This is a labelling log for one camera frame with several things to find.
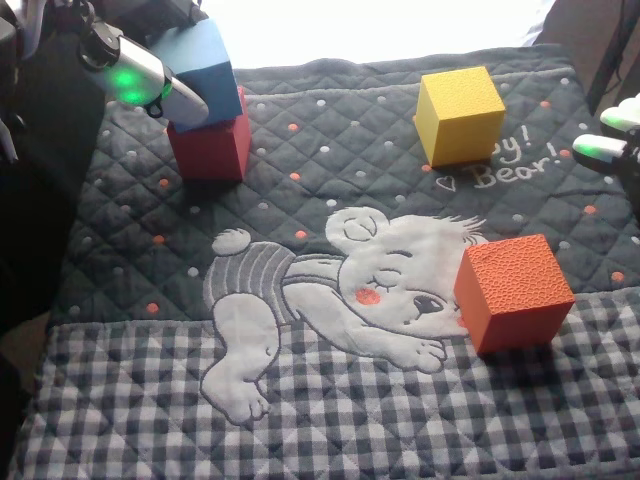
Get blue foam cube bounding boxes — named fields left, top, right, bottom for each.
left=148, top=18, right=240, bottom=134

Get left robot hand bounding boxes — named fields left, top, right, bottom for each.
left=78, top=0, right=210, bottom=129

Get red foam cube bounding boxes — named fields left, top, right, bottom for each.
left=166, top=84, right=252, bottom=182

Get yellow foam cube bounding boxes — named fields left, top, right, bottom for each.
left=415, top=65, right=506, bottom=169

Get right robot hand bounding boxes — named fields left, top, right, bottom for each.
left=571, top=96, right=640, bottom=189

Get black slanted pole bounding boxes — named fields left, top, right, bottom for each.
left=585, top=0, right=639, bottom=117

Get grey quilt with bear print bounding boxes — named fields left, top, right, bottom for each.
left=9, top=42, right=640, bottom=480

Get orange foam cube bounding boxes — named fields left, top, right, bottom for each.
left=453, top=233, right=577, bottom=356

